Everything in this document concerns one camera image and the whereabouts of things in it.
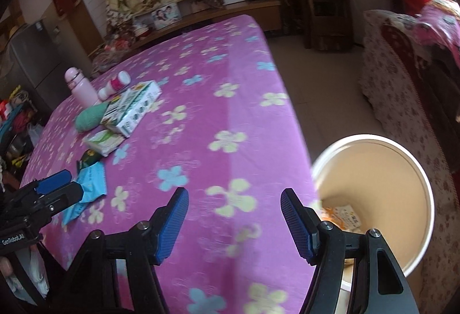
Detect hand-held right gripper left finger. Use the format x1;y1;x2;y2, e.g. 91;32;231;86
59;187;190;314

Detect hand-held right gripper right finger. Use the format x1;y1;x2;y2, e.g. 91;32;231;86
280;188;421;314

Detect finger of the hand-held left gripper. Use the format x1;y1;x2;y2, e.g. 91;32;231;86
39;182;84;216
22;169;72;198

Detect light blue wipes packet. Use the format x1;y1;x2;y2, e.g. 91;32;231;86
61;161;108;226

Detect dark green wrapper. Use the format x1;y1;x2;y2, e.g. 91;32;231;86
76;150;101;171

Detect white printed sachet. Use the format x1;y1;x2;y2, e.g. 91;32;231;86
323;204;362;230

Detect green white tissue pack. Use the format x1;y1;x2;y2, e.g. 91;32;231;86
83;129;124;157

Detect teal knitted cloth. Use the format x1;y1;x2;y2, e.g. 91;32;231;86
75;102;110;131

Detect white trash bin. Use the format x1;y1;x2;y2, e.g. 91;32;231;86
311;134;435;291

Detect rainbow print carton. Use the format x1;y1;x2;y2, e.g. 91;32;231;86
100;93;132;126

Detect green white milk carton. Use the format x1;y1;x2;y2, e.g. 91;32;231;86
108;80;162;138

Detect white plastic bag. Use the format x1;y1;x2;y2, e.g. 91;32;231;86
7;249;49;296

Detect pink water bottle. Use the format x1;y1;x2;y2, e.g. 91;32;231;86
65;68;99;108

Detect white bottle pink label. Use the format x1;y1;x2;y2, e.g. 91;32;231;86
98;70;131;101

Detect grey refrigerator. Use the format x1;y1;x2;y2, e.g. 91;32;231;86
0;21;67;120

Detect plastic wrapped items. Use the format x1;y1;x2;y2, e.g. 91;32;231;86
91;26;144;66

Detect floral covered sofa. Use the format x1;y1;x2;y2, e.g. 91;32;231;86
359;8;460;314

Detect framed couple photo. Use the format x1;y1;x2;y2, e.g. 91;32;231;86
151;3;180;30

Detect brown jacket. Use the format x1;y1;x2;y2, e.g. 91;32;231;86
424;51;460;120

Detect wooden cabinet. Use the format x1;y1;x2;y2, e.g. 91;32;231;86
88;0;281;63

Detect pink blanket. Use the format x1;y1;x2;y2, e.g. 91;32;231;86
413;0;460;56

